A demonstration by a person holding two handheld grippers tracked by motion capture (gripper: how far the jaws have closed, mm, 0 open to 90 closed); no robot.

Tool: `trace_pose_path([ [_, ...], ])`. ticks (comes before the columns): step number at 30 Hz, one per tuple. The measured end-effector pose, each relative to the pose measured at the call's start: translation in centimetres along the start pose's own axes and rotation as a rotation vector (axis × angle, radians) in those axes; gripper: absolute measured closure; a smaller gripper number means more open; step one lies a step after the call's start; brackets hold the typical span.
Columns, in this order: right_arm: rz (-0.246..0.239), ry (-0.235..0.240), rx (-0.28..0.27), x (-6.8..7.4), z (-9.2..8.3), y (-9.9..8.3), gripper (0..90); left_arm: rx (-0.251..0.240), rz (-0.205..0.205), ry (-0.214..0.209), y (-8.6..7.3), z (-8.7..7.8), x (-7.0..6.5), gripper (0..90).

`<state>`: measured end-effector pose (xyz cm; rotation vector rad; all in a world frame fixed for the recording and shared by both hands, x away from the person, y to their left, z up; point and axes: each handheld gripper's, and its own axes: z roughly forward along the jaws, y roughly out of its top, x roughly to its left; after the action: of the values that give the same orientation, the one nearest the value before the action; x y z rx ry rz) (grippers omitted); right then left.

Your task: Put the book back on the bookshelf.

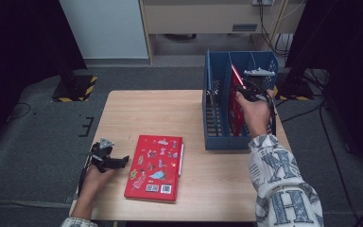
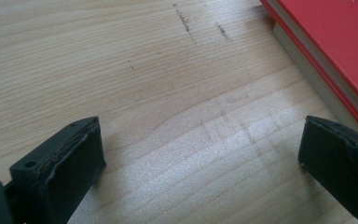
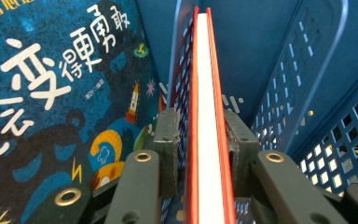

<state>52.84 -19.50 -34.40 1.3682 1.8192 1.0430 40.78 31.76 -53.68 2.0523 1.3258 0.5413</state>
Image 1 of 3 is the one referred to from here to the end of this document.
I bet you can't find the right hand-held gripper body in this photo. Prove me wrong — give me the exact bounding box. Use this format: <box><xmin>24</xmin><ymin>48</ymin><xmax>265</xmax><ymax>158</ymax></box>
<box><xmin>243</xmin><ymin>67</ymin><xmax>277</xmax><ymax>102</ymax></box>

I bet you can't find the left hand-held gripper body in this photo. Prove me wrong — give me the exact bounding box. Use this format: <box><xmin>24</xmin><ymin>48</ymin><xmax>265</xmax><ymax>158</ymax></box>
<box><xmin>89</xmin><ymin>136</ymin><xmax>117</xmax><ymax>174</ymax></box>

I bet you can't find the red hardcover book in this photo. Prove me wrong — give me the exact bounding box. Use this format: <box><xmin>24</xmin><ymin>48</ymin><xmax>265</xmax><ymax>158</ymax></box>
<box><xmin>228</xmin><ymin>63</ymin><xmax>249</xmax><ymax>137</ymax></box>
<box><xmin>123</xmin><ymin>134</ymin><xmax>184</xmax><ymax>202</ymax></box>

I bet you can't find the blue plastic file rack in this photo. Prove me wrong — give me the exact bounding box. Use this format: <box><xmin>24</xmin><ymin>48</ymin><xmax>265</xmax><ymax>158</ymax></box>
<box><xmin>202</xmin><ymin>49</ymin><xmax>279</xmax><ymax>151</ymax></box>

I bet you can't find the person's left hand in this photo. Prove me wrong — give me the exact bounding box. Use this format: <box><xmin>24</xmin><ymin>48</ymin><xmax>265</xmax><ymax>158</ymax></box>
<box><xmin>80</xmin><ymin>165</ymin><xmax>117</xmax><ymax>198</ymax></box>

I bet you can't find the person's right hand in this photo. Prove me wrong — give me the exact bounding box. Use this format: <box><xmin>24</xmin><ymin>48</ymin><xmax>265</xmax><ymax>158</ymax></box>
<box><xmin>234</xmin><ymin>89</ymin><xmax>276</xmax><ymax>139</ymax></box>

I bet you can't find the grey label on desk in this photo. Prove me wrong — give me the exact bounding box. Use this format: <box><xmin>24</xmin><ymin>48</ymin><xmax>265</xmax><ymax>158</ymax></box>
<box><xmin>232</xmin><ymin>23</ymin><xmax>259</xmax><ymax>33</ymax></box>

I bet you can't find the beige wooden desk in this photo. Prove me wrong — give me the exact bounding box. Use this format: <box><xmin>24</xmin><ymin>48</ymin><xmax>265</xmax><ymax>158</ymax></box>
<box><xmin>138</xmin><ymin>0</ymin><xmax>307</xmax><ymax>65</ymax></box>

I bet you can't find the black curtain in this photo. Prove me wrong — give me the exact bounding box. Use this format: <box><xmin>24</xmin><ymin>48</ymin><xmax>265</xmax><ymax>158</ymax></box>
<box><xmin>0</xmin><ymin>0</ymin><xmax>88</xmax><ymax>159</ymax></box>
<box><xmin>285</xmin><ymin>0</ymin><xmax>363</xmax><ymax>178</ymax></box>

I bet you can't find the white cabinet panel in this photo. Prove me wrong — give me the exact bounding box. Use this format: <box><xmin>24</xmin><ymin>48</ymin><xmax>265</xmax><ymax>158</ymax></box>
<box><xmin>58</xmin><ymin>0</ymin><xmax>149</xmax><ymax>61</ymax></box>

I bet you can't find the left hand-held gripper cable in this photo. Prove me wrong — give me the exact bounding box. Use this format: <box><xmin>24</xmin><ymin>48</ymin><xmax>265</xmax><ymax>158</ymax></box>
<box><xmin>77</xmin><ymin>155</ymin><xmax>93</xmax><ymax>197</ymax></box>

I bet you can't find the hand-held gripper cable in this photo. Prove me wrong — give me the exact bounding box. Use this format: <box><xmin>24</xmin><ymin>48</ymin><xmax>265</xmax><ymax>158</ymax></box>
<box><xmin>263</xmin><ymin>89</ymin><xmax>279</xmax><ymax>137</ymax></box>
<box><xmin>77</xmin><ymin>155</ymin><xmax>93</xmax><ymax>197</ymax></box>

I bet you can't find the right hand-held gripper cable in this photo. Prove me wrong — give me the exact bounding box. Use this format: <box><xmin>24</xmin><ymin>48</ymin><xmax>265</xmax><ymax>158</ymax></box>
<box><xmin>263</xmin><ymin>89</ymin><xmax>279</xmax><ymax>137</ymax></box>

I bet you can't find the bundle of hanging cables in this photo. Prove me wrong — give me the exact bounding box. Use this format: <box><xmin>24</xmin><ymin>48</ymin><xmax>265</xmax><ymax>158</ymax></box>
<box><xmin>257</xmin><ymin>0</ymin><xmax>297</xmax><ymax>60</ymax></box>

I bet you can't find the white wall socket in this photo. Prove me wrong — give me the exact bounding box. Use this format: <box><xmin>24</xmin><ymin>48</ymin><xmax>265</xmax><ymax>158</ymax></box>
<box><xmin>251</xmin><ymin>0</ymin><xmax>275</xmax><ymax>7</ymax></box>

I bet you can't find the black looped floor cable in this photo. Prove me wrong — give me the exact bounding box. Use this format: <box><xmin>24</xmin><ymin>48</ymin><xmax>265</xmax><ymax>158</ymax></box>
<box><xmin>8</xmin><ymin>102</ymin><xmax>32</xmax><ymax>121</ymax></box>

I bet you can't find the long black floor cable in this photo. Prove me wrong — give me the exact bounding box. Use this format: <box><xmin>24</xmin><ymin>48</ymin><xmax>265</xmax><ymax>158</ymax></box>
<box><xmin>280</xmin><ymin>100</ymin><xmax>363</xmax><ymax>227</ymax></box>

